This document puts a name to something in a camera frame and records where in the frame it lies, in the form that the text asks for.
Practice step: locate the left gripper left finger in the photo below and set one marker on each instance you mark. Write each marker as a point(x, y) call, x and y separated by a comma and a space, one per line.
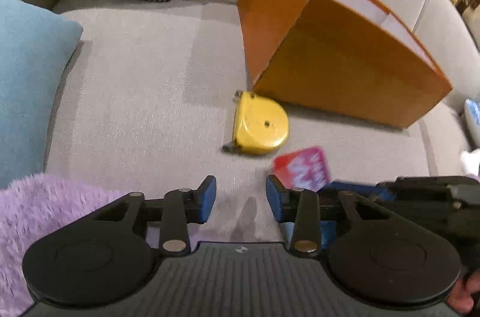
point(204, 198)

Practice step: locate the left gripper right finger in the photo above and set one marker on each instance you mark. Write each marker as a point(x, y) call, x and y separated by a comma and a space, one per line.
point(278, 198)

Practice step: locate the yellow tape measure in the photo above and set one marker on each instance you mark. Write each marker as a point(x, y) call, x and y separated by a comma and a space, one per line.
point(261, 125)

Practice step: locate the person's right hand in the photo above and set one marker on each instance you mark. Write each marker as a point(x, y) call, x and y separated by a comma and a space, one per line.
point(461, 296)

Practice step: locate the beige sofa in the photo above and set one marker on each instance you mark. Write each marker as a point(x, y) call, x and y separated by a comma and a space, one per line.
point(146, 104)

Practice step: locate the orange cardboard storage box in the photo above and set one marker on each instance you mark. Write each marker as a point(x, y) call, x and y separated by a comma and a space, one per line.
point(350, 57)

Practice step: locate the light blue cushion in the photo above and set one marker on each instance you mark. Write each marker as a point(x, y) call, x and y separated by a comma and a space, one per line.
point(36, 45)

